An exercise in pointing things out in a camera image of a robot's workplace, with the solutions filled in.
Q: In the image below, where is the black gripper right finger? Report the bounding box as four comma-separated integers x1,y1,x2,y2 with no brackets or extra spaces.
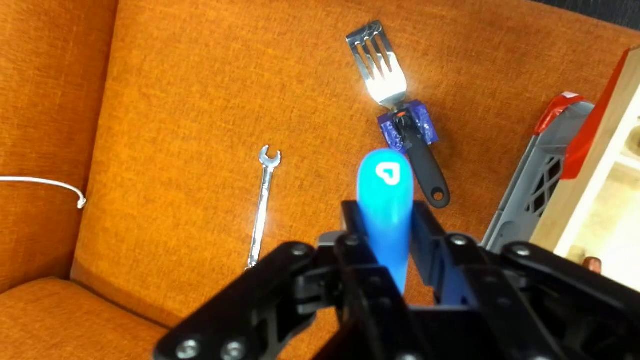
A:
410,199,640,360

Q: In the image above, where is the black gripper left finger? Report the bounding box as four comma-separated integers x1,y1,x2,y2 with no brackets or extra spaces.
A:
152,199,427,360

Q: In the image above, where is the small light blue spoon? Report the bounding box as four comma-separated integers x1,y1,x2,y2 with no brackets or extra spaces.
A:
354,146,417,296

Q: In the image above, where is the silver combination wrench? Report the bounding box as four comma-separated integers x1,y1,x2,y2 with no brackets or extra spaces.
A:
244,144,283,271

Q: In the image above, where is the wooden compartment organizer tray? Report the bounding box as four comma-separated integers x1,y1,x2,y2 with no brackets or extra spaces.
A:
527,46,640,292

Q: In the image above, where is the purple blue toy car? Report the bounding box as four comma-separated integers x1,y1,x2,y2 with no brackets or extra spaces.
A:
376,99,442,150

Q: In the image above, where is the orange fabric sofa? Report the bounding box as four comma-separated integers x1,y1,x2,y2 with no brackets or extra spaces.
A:
0,0,640,360

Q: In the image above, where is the grey crate with red handles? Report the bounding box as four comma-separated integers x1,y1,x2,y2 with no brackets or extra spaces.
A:
479,90,596,257

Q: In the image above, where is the thin white cable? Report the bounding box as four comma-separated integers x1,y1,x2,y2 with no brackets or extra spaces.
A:
0,174,90,212

